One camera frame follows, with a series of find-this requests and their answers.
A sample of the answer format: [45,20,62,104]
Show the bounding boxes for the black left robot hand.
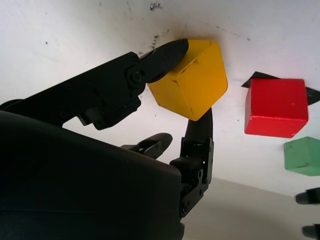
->
[294,187,320,239]

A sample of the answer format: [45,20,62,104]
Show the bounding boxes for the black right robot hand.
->
[0,38,216,240]

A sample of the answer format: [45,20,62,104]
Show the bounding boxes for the green wooden block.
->
[283,136,320,177]

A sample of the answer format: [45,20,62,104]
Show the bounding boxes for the red wooden block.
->
[244,78,310,139]

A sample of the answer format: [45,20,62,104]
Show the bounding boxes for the yellow wooden block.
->
[147,38,229,122]

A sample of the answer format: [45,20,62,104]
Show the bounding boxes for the black tape strip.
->
[241,71,320,106]

